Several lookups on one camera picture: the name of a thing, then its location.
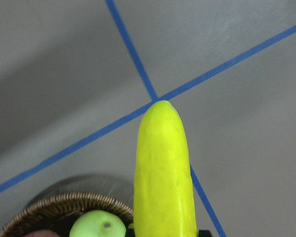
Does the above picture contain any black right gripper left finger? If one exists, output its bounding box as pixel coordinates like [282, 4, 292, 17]
[126, 228, 134, 237]

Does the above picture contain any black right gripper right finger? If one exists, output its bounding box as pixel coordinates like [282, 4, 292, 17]
[199, 230, 212, 237]

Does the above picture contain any bright yellow-green banana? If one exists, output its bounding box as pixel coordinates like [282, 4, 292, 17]
[133, 100, 198, 237]

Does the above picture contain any brown wicker basket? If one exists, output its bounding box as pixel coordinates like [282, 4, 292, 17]
[0, 192, 133, 237]

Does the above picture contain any green apple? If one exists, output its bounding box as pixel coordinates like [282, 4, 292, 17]
[69, 210, 126, 237]

